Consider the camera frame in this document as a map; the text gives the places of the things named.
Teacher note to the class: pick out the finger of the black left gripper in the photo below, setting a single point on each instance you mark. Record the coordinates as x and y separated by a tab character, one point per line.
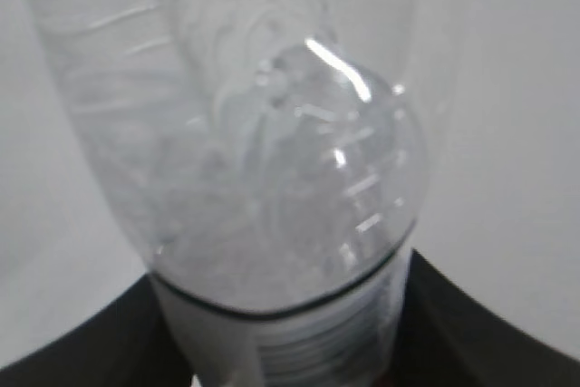
446	338
126	344

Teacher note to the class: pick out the clear water bottle red label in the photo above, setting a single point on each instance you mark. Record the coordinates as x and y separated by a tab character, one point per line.
258	157

